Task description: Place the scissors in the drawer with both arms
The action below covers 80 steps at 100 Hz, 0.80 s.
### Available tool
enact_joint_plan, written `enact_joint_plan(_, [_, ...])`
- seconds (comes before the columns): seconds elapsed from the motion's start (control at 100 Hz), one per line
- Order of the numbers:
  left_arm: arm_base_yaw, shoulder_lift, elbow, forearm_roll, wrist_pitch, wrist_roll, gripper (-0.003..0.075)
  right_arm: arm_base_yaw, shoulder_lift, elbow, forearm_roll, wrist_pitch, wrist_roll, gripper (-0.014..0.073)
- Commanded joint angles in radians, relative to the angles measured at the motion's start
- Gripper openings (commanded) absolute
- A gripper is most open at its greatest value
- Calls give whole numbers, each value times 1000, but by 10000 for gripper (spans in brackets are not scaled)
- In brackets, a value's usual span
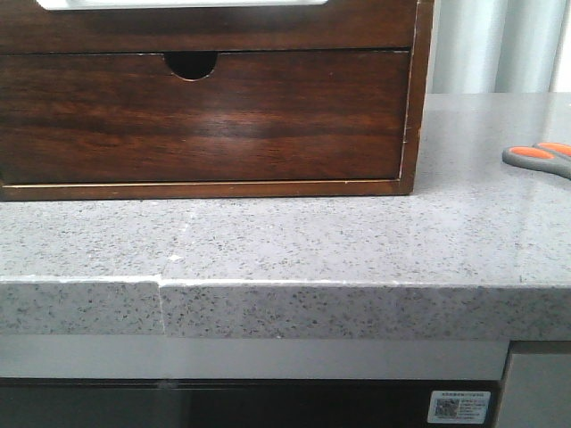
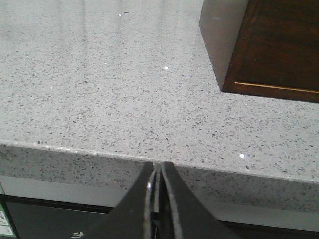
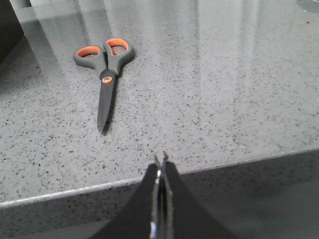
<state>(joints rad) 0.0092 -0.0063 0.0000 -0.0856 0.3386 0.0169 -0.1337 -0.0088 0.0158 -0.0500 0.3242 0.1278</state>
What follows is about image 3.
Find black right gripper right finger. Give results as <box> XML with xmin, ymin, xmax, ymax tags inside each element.
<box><xmin>161</xmin><ymin>152</ymin><xmax>237</xmax><ymax>239</ymax></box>

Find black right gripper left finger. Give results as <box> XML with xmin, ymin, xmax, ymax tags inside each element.
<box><xmin>90</xmin><ymin>157</ymin><xmax>161</xmax><ymax>239</ymax></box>

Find grey orange scissors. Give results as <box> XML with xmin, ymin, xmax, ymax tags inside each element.
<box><xmin>73</xmin><ymin>38</ymin><xmax>135</xmax><ymax>134</ymax></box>

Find dark wooden drawer cabinet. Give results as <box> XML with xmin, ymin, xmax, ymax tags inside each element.
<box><xmin>0</xmin><ymin>0</ymin><xmax>24</xmax><ymax>62</ymax></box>

